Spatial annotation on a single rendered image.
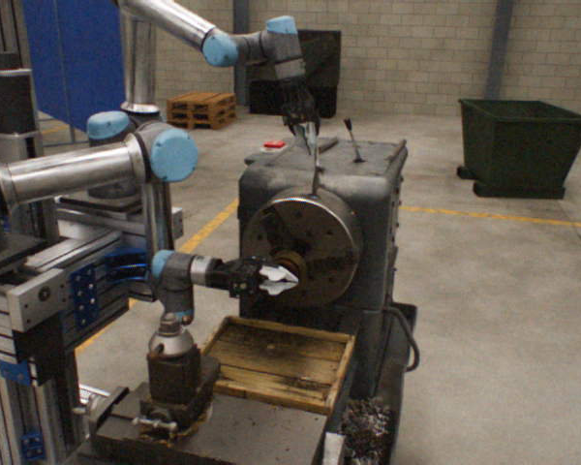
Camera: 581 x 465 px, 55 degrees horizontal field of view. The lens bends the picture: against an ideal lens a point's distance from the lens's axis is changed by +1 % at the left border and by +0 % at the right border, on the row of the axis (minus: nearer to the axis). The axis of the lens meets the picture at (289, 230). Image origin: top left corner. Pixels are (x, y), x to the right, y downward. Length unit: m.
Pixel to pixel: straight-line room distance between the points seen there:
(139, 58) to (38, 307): 0.79
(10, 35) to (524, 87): 10.38
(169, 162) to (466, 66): 10.24
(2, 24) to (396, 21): 9.99
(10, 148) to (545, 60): 10.51
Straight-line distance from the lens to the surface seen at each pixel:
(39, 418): 1.94
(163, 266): 1.40
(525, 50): 11.39
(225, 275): 1.35
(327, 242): 1.45
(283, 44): 1.50
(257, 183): 1.63
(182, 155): 1.27
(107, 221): 1.75
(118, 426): 1.13
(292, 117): 1.51
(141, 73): 1.77
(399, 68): 11.31
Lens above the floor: 1.67
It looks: 21 degrees down
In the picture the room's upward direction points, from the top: 1 degrees clockwise
